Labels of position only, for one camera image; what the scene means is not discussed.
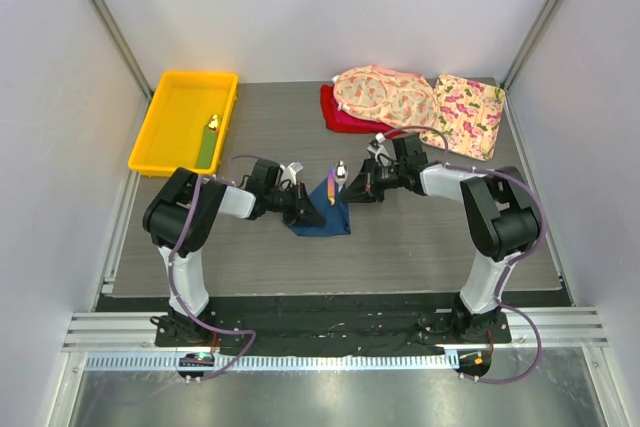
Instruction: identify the green gold-tipped utensil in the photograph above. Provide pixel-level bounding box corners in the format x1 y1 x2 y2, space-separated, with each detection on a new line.
195 115 219 169

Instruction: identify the floral round mesh cover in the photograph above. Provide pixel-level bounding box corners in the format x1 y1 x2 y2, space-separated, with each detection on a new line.
332 65 437 128

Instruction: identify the blue paper napkin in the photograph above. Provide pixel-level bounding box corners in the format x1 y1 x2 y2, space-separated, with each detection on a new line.
288 178 351 237

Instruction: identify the red folded cloth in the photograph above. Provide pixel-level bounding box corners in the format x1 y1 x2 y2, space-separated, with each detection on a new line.
320 85 434 138

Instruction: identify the aluminium corner post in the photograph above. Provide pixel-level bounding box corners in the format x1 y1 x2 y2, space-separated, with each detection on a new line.
499 0 596 91
88 0 154 100

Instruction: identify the left aluminium corner post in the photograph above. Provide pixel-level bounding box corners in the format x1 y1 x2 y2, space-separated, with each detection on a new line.
88 0 154 100

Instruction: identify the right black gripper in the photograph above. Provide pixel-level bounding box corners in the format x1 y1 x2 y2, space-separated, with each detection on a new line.
340 156 406 204

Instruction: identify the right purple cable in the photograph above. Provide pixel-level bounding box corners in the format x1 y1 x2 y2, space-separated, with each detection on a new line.
374 126 549 386

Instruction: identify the floral yellow placemat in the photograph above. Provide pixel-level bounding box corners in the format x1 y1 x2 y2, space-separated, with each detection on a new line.
433 74 506 161

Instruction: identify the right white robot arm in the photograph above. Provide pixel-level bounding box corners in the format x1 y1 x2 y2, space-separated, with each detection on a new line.
340 133 546 342

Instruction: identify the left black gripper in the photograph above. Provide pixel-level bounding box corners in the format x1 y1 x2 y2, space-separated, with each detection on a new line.
265 181 325 226

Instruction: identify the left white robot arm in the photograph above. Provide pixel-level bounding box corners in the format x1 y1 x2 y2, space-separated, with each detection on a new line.
142 158 326 346

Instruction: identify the right aluminium corner post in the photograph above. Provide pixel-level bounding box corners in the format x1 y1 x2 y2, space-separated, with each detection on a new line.
499 0 596 91

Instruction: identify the iridescent rainbow knife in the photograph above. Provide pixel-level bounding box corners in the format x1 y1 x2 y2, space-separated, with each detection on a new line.
327 166 336 206

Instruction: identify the white slotted cable duct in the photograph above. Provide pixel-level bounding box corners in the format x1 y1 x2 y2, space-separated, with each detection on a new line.
84 350 459 373

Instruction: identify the yellow plastic bin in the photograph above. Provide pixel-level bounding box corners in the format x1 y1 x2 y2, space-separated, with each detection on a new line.
128 70 238 177

